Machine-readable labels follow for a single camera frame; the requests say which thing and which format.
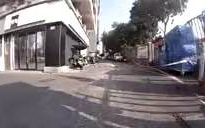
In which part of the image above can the pale car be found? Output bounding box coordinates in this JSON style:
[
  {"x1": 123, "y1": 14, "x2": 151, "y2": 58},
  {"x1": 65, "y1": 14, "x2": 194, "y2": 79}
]
[{"x1": 113, "y1": 52, "x2": 125, "y2": 63}]

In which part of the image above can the group of parked scooters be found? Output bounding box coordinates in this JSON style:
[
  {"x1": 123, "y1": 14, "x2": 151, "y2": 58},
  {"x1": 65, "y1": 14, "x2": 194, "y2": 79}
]
[{"x1": 68, "y1": 53, "x2": 99, "y2": 70}]

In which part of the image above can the group of trees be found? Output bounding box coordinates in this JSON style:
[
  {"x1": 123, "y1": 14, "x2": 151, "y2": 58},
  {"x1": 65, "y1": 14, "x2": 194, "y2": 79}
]
[{"x1": 101, "y1": 0, "x2": 189, "y2": 56}]

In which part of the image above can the pale zebra crossing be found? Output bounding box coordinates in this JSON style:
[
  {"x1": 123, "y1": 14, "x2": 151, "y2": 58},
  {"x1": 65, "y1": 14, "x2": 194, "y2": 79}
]
[{"x1": 59, "y1": 84, "x2": 205, "y2": 128}]

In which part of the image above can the white building with dark shopfront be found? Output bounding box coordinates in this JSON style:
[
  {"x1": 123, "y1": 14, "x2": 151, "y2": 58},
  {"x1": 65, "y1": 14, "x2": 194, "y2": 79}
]
[{"x1": 0, "y1": 0, "x2": 101, "y2": 73}]

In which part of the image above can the blue tarpaulin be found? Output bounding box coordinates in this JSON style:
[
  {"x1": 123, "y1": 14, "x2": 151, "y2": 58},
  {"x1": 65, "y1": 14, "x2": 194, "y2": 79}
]
[{"x1": 158, "y1": 24, "x2": 199, "y2": 73}]

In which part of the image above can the dark asphalt street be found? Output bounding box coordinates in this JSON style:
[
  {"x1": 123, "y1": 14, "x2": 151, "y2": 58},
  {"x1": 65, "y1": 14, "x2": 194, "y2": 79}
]
[{"x1": 0, "y1": 59, "x2": 205, "y2": 128}]

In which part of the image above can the pale wall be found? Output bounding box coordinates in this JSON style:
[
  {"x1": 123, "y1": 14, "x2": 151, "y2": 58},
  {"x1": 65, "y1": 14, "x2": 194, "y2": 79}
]
[{"x1": 123, "y1": 41, "x2": 158, "y2": 66}]

